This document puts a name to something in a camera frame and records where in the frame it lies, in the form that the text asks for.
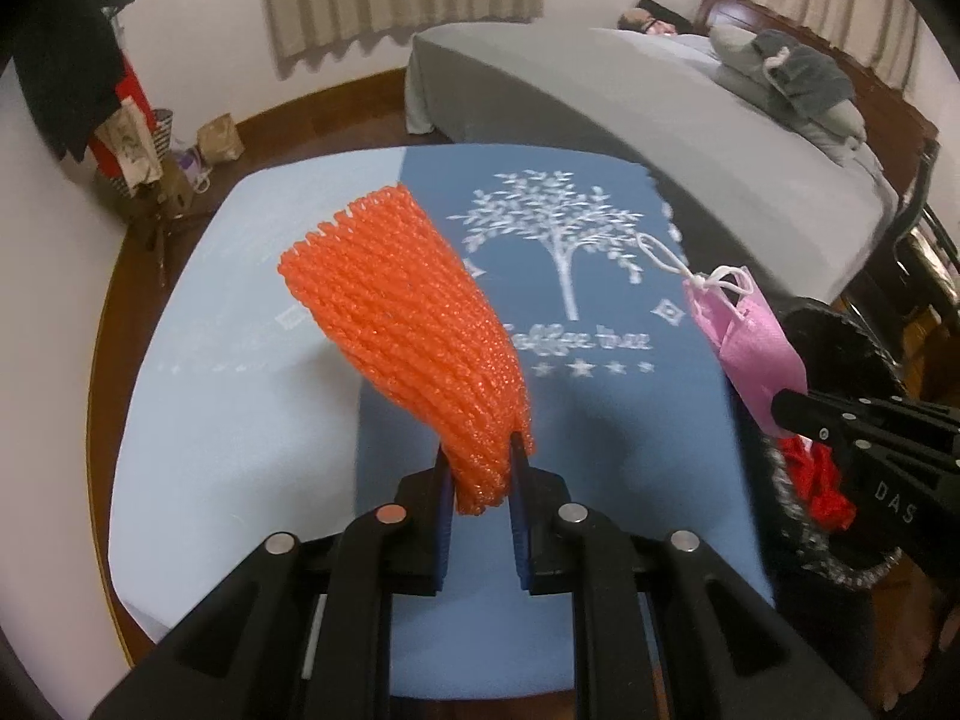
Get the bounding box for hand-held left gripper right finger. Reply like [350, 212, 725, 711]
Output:
[508, 431, 875, 720]

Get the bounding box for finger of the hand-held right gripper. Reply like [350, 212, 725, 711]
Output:
[776, 421, 960, 586]
[771, 386, 960, 458]

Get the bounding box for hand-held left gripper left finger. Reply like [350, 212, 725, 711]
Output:
[88, 446, 457, 720]

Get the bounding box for red wrapper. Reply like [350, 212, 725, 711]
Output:
[780, 435, 857, 533]

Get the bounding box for black mesh waste bin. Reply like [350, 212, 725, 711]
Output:
[757, 298, 912, 593]

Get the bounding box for pink face mask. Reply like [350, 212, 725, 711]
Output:
[636, 232, 809, 436]

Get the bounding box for orange foam net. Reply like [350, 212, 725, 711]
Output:
[277, 184, 537, 518]

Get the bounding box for blue tree print tablecloth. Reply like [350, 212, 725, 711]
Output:
[356, 142, 777, 698]

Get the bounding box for black metal chair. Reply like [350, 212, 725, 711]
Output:
[840, 139, 960, 398]

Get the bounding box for light blue tablecloth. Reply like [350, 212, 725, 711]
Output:
[109, 146, 410, 646]

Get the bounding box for wooden headboard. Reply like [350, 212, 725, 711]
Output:
[694, 0, 942, 158]

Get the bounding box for dark grey plush toy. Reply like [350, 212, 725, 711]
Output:
[757, 30, 857, 119]

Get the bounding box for light grey pillow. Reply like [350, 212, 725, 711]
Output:
[709, 24, 867, 166]

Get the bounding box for bed with grey sheet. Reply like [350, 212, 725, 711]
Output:
[405, 21, 901, 301]

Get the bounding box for brown paper bag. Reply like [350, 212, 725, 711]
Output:
[196, 114, 245, 166]

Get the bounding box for cream tote bag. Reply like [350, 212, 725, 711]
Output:
[94, 101, 162, 192]

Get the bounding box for red bag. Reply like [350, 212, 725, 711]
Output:
[94, 60, 155, 181]

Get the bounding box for black clothes on coat rack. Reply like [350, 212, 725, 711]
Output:
[15, 0, 125, 162]

